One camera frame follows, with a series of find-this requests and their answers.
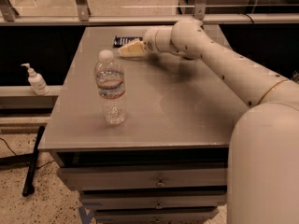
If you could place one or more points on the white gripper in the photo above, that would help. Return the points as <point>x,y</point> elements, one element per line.
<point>149,42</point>

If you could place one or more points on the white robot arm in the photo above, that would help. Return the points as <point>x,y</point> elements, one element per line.
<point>263,163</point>

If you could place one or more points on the black pole on floor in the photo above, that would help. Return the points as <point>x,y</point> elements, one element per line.
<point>28,188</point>

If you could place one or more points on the metal window rail frame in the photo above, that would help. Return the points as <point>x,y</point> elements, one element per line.
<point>100,12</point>

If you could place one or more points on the white pump lotion bottle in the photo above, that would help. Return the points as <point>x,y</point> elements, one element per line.
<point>36,81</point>

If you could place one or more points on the clear plastic water bottle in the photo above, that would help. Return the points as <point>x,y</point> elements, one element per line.
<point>109,78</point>

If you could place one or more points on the grey drawer cabinet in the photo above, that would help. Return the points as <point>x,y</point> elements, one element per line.
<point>167,162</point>

